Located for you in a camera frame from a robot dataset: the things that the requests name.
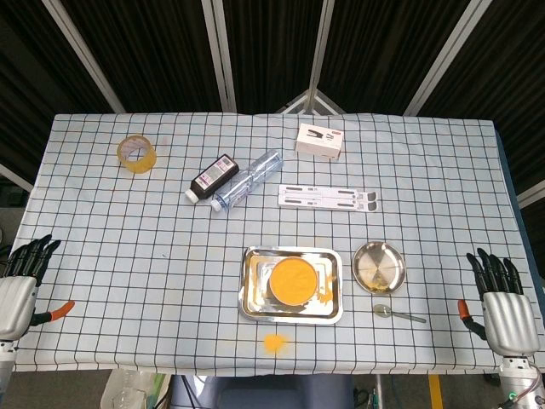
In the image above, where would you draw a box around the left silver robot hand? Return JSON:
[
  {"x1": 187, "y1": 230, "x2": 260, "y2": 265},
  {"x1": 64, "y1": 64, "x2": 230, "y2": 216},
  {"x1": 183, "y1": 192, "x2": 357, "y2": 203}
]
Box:
[{"x1": 0, "y1": 233, "x2": 77, "y2": 342}]

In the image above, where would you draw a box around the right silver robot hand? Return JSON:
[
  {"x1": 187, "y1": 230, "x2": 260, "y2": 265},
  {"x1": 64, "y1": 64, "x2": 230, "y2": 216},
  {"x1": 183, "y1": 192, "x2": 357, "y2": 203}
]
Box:
[{"x1": 457, "y1": 247, "x2": 541, "y2": 357}]

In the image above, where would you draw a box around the silver spoon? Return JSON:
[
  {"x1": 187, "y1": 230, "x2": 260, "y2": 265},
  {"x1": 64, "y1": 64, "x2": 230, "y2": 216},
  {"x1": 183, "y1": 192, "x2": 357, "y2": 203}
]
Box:
[{"x1": 372, "y1": 303, "x2": 427, "y2": 324}]

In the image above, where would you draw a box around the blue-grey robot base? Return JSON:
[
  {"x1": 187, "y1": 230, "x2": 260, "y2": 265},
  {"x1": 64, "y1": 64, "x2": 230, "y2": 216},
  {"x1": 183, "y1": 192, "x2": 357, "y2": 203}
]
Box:
[{"x1": 169, "y1": 374, "x2": 355, "y2": 409}]

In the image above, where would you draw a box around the small plate with powder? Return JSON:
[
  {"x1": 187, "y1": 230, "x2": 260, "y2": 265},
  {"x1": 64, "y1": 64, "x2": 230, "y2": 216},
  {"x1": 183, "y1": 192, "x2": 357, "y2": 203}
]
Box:
[{"x1": 352, "y1": 241, "x2": 407, "y2": 296}]

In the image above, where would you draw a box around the bowl of yellow powder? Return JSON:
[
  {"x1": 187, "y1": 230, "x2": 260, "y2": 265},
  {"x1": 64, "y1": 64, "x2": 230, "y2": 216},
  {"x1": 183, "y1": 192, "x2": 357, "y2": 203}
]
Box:
[{"x1": 267, "y1": 256, "x2": 320, "y2": 306}]

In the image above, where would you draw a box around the stainless steel tray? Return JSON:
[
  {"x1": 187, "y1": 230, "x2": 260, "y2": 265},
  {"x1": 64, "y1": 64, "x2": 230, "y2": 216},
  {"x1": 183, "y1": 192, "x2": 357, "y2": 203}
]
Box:
[{"x1": 238, "y1": 245, "x2": 344, "y2": 326}]

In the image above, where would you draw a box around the checkered tablecloth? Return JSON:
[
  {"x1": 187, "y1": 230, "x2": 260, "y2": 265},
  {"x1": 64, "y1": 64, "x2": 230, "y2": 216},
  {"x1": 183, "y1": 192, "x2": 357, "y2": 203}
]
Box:
[{"x1": 8, "y1": 112, "x2": 540, "y2": 377}]

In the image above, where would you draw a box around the clear plastic bag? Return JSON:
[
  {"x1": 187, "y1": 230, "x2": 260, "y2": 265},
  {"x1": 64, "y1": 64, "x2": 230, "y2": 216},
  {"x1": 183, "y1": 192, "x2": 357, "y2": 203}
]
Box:
[{"x1": 100, "y1": 368, "x2": 171, "y2": 409}]

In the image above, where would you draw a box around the yellow tape roll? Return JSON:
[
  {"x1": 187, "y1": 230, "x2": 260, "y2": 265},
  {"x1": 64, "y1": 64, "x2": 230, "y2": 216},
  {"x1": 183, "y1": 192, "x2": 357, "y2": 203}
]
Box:
[{"x1": 117, "y1": 135, "x2": 158, "y2": 175}]

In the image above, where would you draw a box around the white folding stand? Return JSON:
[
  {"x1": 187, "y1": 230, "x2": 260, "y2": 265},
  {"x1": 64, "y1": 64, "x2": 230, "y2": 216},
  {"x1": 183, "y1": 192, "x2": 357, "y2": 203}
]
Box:
[{"x1": 278, "y1": 184, "x2": 379, "y2": 213}]

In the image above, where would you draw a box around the dark brown bottle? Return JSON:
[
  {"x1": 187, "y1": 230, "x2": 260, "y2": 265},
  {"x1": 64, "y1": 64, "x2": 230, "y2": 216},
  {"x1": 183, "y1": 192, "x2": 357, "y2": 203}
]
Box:
[{"x1": 184, "y1": 153, "x2": 240, "y2": 205}]

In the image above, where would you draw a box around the spilled yellow powder pile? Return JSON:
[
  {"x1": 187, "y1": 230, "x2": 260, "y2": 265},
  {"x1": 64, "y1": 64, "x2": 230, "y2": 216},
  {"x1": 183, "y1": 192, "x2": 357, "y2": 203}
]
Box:
[{"x1": 261, "y1": 332, "x2": 293, "y2": 357}]

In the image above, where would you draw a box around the white stapler box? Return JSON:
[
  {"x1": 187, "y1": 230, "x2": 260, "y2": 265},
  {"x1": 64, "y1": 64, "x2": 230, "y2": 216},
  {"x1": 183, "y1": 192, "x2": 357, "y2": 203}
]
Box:
[{"x1": 295, "y1": 123, "x2": 344, "y2": 162}]

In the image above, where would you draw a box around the clear plastic water bottle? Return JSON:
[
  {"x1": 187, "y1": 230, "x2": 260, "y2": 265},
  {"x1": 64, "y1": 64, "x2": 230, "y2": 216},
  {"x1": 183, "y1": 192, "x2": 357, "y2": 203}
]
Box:
[{"x1": 209, "y1": 148, "x2": 284, "y2": 211}]

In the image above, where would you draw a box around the dark folding partition screen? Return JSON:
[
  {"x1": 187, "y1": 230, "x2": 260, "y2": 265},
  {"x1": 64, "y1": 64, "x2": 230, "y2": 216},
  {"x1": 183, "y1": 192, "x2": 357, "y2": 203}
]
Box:
[{"x1": 0, "y1": 0, "x2": 545, "y2": 210}]

